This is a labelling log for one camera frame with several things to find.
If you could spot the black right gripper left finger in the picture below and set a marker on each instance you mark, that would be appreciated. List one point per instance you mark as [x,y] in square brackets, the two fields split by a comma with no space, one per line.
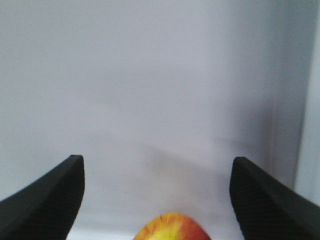
[47,208]

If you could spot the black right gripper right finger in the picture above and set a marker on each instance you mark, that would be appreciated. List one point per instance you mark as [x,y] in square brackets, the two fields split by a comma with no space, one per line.
[268,210]

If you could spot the red yellow apple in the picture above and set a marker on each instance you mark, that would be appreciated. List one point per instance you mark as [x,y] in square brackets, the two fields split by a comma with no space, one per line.
[172,226]

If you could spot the white open fridge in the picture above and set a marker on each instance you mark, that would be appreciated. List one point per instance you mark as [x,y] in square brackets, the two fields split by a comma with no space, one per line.
[158,96]

